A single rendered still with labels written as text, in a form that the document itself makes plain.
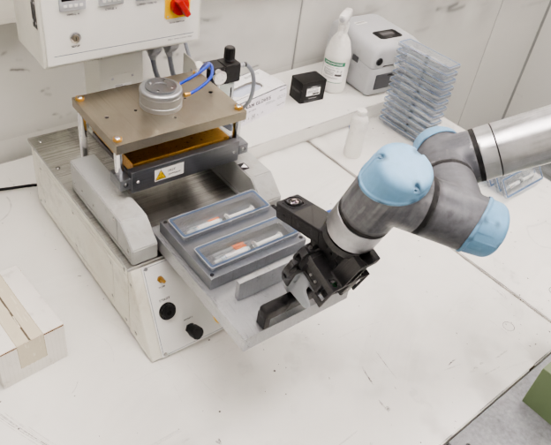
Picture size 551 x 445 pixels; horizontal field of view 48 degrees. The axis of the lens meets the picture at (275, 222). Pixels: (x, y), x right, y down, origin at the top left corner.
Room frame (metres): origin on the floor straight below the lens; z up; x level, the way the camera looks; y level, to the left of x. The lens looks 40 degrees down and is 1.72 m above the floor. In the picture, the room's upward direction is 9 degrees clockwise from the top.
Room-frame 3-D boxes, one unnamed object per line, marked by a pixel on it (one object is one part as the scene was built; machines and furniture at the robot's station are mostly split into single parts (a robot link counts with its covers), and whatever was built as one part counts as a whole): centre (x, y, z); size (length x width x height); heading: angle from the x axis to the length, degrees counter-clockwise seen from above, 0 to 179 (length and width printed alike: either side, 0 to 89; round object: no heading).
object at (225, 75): (1.26, 0.17, 1.05); 0.15 x 0.05 x 0.15; 133
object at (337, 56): (1.81, -0.10, 0.92); 0.09 x 0.08 x 0.25; 166
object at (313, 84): (1.72, -0.03, 0.83); 0.09 x 0.06 x 0.07; 129
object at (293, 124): (1.71, 0.00, 0.77); 0.84 x 0.30 x 0.04; 135
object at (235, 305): (0.79, 0.04, 0.97); 0.30 x 0.22 x 0.08; 43
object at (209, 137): (1.02, 0.24, 1.07); 0.22 x 0.17 x 0.10; 133
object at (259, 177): (1.05, 0.09, 0.96); 0.26 x 0.05 x 0.07; 43
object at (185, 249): (0.83, 0.07, 0.98); 0.20 x 0.17 x 0.03; 133
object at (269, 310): (0.69, -0.06, 0.99); 0.15 x 0.02 x 0.04; 133
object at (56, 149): (1.04, 0.27, 0.93); 0.46 x 0.35 x 0.01; 43
